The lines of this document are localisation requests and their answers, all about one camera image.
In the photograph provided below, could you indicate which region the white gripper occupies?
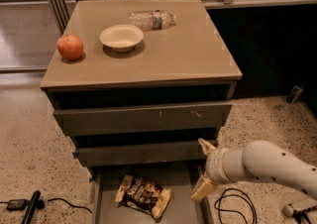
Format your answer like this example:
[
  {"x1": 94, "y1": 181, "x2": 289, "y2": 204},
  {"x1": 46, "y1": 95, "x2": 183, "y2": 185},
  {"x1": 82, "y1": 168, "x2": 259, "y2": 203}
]
[{"x1": 191, "y1": 138, "x2": 230, "y2": 201}]

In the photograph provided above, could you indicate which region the brown chip bag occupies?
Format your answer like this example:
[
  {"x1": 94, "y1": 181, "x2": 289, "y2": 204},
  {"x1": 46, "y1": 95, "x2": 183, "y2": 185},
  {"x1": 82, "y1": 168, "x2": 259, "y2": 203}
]
[{"x1": 115, "y1": 174, "x2": 171, "y2": 219}]

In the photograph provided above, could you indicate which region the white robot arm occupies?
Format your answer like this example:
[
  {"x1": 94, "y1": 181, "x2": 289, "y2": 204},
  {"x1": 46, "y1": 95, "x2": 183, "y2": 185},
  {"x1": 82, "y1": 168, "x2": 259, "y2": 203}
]
[{"x1": 191, "y1": 139, "x2": 317, "y2": 201}]

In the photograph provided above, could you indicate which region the grey middle drawer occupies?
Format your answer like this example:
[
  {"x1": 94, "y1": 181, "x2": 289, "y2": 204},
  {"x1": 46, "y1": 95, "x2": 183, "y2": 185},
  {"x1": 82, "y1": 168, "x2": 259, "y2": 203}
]
[{"x1": 74, "y1": 141, "x2": 205, "y2": 167}]

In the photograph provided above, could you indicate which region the grey open bottom drawer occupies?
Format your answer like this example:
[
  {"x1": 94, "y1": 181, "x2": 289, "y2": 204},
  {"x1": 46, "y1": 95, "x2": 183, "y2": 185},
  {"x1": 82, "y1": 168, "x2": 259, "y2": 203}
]
[{"x1": 92, "y1": 162, "x2": 213, "y2": 224}]

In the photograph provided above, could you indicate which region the grey top drawer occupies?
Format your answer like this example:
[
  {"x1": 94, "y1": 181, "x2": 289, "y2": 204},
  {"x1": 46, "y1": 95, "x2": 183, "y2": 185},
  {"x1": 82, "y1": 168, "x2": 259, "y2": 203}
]
[{"x1": 53, "y1": 101, "x2": 232, "y2": 136}]

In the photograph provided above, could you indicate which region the grey drawer cabinet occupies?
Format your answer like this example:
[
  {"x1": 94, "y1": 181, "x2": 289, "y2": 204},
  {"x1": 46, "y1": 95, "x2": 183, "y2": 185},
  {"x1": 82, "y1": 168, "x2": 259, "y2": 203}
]
[{"x1": 40, "y1": 0, "x2": 244, "y2": 224}]

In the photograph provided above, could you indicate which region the white power strip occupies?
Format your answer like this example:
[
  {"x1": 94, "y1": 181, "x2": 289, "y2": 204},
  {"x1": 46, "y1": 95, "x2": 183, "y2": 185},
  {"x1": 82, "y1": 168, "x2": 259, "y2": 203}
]
[{"x1": 282, "y1": 201, "x2": 317, "y2": 218}]

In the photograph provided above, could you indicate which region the white paper bowl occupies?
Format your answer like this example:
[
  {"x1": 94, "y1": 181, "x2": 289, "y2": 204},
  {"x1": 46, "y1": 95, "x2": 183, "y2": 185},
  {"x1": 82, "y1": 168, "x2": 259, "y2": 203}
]
[{"x1": 100, "y1": 25, "x2": 144, "y2": 53}]

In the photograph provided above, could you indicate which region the clear plastic water bottle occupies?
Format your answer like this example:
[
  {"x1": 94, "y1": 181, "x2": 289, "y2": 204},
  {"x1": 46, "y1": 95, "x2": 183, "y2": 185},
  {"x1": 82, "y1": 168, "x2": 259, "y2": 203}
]
[{"x1": 128, "y1": 10, "x2": 176, "y2": 32}]

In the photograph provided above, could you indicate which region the red apple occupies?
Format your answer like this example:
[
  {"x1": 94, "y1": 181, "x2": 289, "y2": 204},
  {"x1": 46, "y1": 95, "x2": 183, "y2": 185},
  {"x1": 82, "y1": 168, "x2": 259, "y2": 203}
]
[{"x1": 56, "y1": 35, "x2": 84, "y2": 60}]

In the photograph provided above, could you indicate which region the black bar on floor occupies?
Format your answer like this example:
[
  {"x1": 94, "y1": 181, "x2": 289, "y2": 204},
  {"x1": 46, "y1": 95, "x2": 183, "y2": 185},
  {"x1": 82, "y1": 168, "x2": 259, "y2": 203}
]
[{"x1": 21, "y1": 190, "x2": 45, "y2": 224}]

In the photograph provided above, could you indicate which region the black power adapter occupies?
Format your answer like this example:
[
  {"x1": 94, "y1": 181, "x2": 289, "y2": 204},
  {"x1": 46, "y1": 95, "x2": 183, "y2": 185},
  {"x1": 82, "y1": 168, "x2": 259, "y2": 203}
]
[{"x1": 6, "y1": 199, "x2": 28, "y2": 211}]

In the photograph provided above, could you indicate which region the black looped floor cable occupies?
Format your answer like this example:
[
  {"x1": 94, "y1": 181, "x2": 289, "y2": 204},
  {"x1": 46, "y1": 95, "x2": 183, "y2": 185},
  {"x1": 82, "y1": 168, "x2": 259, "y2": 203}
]
[{"x1": 214, "y1": 187, "x2": 259, "y2": 224}]

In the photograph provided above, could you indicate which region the black thin floor cable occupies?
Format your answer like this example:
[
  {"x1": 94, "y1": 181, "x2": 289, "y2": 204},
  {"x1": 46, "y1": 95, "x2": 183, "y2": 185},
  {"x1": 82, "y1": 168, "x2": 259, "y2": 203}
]
[{"x1": 47, "y1": 197, "x2": 93, "y2": 215}]

